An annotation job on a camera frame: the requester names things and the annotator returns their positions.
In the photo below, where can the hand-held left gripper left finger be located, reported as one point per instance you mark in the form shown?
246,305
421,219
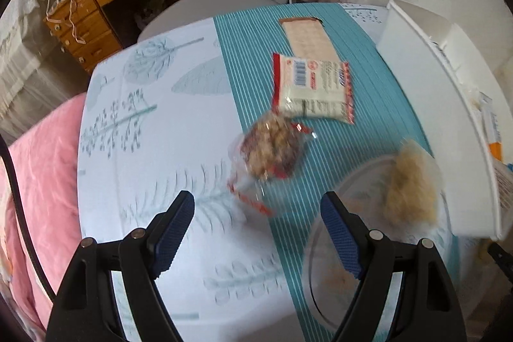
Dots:
172,238

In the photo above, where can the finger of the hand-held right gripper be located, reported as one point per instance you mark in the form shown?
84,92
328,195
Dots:
501,260

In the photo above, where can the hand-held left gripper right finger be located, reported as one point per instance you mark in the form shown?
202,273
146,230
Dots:
340,234

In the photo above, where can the clear nut bar packet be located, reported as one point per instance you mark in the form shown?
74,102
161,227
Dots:
268,149

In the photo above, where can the orange and white snack packet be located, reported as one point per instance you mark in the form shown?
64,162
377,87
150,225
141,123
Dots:
495,133

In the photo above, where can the white plastic bin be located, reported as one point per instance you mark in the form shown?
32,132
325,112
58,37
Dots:
421,41

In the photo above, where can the clear round plate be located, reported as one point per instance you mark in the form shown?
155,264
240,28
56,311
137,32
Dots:
368,197

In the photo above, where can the puffed rice cracker packet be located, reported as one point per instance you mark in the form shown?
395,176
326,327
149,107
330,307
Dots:
411,185

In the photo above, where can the red and white snack packet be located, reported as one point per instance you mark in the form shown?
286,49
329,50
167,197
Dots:
312,93

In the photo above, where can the pink sofa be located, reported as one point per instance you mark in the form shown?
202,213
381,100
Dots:
48,165

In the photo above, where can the teal striped table runner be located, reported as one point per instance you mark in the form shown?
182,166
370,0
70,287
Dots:
248,65

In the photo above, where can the beige wafer packet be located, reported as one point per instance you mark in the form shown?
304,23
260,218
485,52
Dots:
308,37

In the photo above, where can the dark cloth bundle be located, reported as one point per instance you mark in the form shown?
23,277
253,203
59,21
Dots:
150,11

